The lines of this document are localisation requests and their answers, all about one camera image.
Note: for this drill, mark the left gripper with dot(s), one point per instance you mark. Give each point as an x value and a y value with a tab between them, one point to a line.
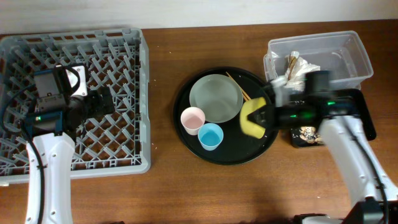
99	109

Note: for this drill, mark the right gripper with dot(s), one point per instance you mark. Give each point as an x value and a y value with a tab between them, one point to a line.
272	119

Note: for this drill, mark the yellow bowl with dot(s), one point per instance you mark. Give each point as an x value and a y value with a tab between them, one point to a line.
248	127

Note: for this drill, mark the white napkin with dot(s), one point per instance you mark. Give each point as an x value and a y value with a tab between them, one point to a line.
297	81

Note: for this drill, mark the food scraps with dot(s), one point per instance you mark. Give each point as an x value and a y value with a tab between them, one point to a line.
310	135

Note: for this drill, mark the blue cup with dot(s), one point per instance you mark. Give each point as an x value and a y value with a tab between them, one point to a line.
210	136

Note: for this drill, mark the gold foil wrapper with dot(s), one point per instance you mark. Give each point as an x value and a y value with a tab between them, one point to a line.
292	63

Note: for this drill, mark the pink cup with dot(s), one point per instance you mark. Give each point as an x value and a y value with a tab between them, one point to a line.
192	119

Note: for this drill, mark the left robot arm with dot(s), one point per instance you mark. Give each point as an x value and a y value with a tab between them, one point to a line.
51	141

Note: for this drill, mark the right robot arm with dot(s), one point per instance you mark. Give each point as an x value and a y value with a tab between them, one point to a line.
337	120

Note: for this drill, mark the grey dishwasher rack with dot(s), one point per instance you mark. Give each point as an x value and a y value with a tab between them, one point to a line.
113	144

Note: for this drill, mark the black rectangular tray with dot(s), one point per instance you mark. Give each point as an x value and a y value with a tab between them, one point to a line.
360	103

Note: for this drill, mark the grey plate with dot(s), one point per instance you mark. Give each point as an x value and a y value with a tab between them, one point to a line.
217	96

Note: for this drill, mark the round black tray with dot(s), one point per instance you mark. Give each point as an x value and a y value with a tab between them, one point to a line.
236	147

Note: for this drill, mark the clear plastic bin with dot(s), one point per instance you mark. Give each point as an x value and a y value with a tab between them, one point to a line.
342	53

